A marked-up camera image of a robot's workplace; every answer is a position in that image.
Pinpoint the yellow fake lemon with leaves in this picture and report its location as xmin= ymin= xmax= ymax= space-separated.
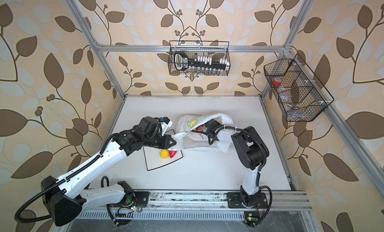
xmin=160 ymin=150 xmax=169 ymax=159

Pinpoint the white tray black rim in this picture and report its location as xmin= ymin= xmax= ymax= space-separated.
xmin=143 ymin=147 xmax=184 ymax=171

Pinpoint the red fake strawberry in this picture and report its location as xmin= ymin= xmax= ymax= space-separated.
xmin=169 ymin=151 xmax=177 ymax=159

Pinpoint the white plastic bag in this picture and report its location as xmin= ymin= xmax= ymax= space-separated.
xmin=171 ymin=113 xmax=235 ymax=153

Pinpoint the black wire basket back wall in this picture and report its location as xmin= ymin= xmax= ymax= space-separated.
xmin=168 ymin=39 xmax=231 ymax=76

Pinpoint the black wire basket wall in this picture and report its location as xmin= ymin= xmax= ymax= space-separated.
xmin=264 ymin=54 xmax=334 ymax=122
xmin=168 ymin=39 xmax=231 ymax=76

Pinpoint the fake fruits cluster in bag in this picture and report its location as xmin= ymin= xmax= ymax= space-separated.
xmin=192 ymin=125 xmax=207 ymax=134

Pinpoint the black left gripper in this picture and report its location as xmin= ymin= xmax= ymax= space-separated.
xmin=142 ymin=132 xmax=179 ymax=150

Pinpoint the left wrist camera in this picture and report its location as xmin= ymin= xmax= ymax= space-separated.
xmin=159 ymin=117 xmax=173 ymax=132

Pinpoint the black wire basket right wall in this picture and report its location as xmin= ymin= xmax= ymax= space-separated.
xmin=264 ymin=54 xmax=334 ymax=122

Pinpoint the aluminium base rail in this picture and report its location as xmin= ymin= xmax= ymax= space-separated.
xmin=64 ymin=189 xmax=313 ymax=222

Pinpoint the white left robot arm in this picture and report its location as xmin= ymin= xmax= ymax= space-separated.
xmin=14 ymin=117 xmax=177 ymax=227

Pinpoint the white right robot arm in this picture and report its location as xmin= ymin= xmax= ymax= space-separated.
xmin=204 ymin=119 xmax=273 ymax=209

